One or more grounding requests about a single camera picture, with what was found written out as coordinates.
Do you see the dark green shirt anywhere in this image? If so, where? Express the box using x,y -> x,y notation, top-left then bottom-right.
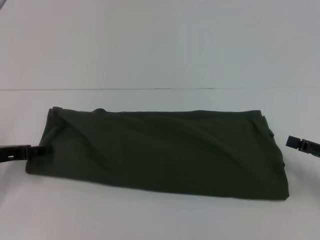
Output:
25,106 -> 287,202

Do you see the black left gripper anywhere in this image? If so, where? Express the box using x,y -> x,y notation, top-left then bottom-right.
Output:
0,144 -> 54,165

